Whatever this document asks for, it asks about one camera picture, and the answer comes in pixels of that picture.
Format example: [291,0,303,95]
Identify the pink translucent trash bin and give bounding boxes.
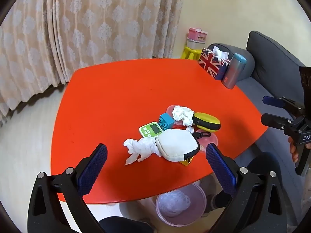
[155,183,207,226]

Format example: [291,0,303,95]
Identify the white zip pouch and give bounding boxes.
[155,129,211,163]

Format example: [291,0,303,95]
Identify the grey tumbler with teal lid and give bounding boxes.
[222,53,247,89]

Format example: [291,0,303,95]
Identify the person's right hand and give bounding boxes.
[289,136,299,163]

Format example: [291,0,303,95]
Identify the long white tissue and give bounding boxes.
[123,137,162,166]

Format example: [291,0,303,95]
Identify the clear pink plastic cup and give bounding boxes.
[166,105,188,127]

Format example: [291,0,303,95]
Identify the green digital timer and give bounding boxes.
[139,121,163,138]

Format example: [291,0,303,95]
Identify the blue toy brick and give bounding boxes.
[159,113,175,130]

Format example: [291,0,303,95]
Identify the yellow zip pouch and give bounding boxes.
[192,112,221,132]

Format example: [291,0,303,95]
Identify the yellow toy brick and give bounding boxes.
[179,156,195,167]

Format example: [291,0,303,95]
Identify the person's left leg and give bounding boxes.
[98,216,154,233]

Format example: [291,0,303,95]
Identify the clear pink plastic lid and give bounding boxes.
[194,130,218,154]

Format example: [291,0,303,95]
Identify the beige patterned curtain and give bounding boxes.
[0,0,187,127]

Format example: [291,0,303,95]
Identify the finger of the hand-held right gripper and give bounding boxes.
[261,113,307,137]
[262,96,304,111]

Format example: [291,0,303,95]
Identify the flag print tissue box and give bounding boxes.
[198,46,231,80]

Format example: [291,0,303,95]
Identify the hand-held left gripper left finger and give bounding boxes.
[27,143,108,233]

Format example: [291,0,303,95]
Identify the white storage container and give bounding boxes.
[186,37,204,50]

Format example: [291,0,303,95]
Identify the yellow plastic stool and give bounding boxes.
[181,46,203,61]

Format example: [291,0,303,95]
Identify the red table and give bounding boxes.
[50,58,269,204]

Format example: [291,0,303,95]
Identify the grey sofa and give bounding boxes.
[206,31,311,180]

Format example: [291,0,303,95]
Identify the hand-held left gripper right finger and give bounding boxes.
[205,143,298,233]

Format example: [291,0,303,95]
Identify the large crumpled white tissue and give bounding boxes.
[172,105,195,133]

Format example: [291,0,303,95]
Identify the pink lidded box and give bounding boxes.
[187,27,209,43]

